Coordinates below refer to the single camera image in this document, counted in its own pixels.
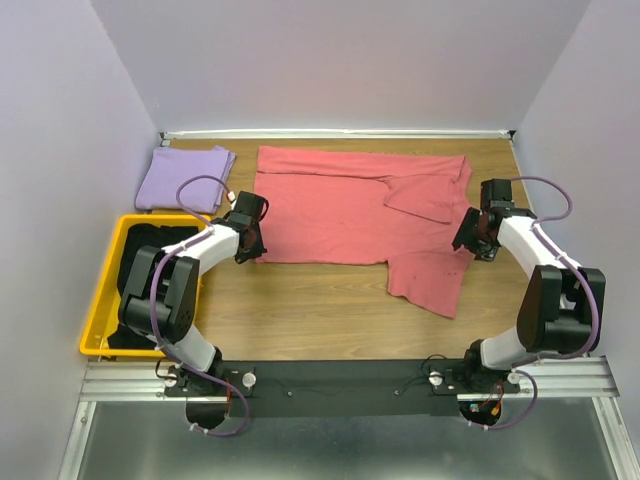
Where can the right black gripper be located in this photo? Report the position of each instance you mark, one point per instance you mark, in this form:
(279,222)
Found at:
(462,236)

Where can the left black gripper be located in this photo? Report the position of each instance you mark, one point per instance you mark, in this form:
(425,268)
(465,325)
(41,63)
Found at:
(257,250)

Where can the red t shirt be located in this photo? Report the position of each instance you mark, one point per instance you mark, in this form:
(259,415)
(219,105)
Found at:
(360,208)

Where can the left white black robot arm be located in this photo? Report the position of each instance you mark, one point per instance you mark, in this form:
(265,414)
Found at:
(160,295)

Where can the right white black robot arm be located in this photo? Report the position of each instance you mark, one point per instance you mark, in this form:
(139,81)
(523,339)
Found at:
(560,316)

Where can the folded purple t shirt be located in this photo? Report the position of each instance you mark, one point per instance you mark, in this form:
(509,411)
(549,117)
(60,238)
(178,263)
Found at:
(171,167)

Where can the yellow plastic bin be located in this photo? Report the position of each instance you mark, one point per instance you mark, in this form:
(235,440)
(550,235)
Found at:
(102,318)

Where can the aluminium front rail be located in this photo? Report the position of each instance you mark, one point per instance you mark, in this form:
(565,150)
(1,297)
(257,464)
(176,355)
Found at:
(131,381)

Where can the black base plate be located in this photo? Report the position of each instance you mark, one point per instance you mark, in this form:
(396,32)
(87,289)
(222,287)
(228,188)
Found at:
(435,386)

